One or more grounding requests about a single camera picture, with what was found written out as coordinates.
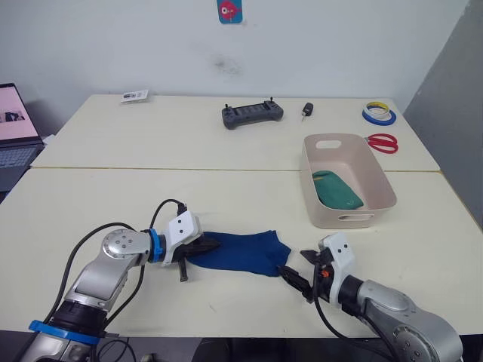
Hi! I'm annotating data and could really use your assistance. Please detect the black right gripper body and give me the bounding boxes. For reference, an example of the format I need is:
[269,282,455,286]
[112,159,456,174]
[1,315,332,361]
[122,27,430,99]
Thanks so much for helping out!
[309,250,337,303]

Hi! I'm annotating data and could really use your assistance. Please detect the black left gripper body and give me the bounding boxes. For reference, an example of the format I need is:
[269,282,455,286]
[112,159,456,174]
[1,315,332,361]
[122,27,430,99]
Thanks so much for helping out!
[172,239,207,265]

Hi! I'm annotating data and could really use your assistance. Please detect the dark blue sock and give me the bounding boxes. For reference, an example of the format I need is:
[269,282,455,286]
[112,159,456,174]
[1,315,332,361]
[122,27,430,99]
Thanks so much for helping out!
[186,229,293,278]

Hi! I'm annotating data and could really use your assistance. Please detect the folded green sock pair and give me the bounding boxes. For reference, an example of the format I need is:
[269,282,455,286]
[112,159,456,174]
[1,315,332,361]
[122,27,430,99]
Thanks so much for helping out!
[311,170,365,211]

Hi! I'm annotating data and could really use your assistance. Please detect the beige plastic container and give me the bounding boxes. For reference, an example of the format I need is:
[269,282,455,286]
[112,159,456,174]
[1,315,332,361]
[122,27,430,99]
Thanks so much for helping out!
[300,133,398,230]

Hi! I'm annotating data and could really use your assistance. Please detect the grey handheld controller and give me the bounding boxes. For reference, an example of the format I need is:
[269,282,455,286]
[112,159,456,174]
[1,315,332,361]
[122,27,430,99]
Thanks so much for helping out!
[220,98,285,130]

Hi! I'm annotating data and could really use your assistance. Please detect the blue tape roll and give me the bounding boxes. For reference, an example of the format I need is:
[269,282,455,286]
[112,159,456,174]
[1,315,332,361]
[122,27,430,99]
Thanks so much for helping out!
[361,106,396,127]

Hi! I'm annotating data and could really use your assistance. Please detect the small white printed card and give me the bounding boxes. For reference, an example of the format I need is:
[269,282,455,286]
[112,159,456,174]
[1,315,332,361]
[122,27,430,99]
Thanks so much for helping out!
[120,90,150,105]

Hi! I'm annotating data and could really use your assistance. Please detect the yellow tape roll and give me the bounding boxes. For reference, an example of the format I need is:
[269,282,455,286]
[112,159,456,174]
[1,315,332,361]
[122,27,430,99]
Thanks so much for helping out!
[364,100,391,115]

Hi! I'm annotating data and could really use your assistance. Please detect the grey laptop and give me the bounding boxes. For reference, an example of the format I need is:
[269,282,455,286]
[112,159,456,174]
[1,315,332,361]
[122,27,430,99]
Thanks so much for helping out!
[0,82,46,194]

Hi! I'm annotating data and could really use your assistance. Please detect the blue sticker with red fish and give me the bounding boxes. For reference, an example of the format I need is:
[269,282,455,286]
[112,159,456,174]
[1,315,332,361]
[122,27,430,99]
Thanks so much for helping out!
[216,0,245,25]

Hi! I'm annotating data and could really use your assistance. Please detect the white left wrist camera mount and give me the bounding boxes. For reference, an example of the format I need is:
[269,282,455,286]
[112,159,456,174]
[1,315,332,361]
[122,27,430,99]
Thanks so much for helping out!
[161,210,202,268]

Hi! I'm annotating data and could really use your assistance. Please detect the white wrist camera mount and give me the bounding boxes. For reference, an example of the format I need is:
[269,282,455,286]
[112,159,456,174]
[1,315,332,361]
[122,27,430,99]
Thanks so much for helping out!
[318,231,358,305]
[161,210,202,268]

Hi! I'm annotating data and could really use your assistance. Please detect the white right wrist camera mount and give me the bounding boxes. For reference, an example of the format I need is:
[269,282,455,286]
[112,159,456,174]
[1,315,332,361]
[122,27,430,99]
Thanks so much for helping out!
[318,231,358,305]

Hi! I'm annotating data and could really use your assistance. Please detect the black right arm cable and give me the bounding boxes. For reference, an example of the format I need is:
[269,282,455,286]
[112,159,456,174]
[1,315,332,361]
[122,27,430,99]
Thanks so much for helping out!
[312,292,393,362]

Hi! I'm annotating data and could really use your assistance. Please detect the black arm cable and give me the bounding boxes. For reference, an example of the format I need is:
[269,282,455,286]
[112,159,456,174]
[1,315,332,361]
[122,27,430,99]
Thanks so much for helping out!
[312,292,393,362]
[43,198,189,330]

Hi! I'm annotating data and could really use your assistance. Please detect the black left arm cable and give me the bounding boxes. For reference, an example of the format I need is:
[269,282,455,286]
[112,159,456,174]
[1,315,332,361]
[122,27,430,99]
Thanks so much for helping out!
[43,198,189,330]

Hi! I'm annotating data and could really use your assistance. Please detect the black cables under table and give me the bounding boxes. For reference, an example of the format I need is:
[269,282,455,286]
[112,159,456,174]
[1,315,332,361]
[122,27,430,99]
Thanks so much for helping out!
[94,336,137,362]

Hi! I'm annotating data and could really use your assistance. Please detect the red handled scissors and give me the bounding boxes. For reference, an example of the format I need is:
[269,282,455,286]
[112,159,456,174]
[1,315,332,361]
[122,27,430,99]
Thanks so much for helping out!
[364,133,400,155]

